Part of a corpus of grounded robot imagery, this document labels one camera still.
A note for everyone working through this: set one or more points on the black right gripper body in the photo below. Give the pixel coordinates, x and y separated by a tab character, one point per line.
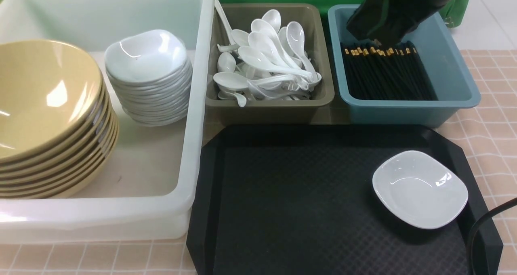
388	21

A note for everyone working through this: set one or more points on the white square sauce dish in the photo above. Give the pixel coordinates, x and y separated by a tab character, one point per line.
419	190

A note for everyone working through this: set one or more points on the yellow noodle bowl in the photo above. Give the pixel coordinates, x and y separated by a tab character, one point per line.
47	87

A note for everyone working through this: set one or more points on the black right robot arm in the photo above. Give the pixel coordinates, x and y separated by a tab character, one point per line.
386	22

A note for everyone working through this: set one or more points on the bundle of black chopsticks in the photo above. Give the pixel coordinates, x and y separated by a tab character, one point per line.
393	74

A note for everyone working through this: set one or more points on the teal plastic bin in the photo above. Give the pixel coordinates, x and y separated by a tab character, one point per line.
448	73

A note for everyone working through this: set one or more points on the olive brown plastic bin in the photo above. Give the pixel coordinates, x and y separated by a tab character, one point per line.
240	16

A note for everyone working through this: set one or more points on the pile of white spoons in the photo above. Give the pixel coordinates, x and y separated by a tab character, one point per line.
266	63

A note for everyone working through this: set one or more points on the beige checkered tablecloth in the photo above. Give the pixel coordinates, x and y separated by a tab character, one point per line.
492	117

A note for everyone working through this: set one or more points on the black plastic serving tray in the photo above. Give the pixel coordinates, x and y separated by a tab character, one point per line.
298	200

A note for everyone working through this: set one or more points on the stack of white dishes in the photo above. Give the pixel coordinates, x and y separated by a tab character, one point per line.
151	74

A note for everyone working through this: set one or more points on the large white plastic tub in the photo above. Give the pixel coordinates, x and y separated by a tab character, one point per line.
93	25

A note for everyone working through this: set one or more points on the stack of yellow bowls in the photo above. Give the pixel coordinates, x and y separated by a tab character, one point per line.
68	165

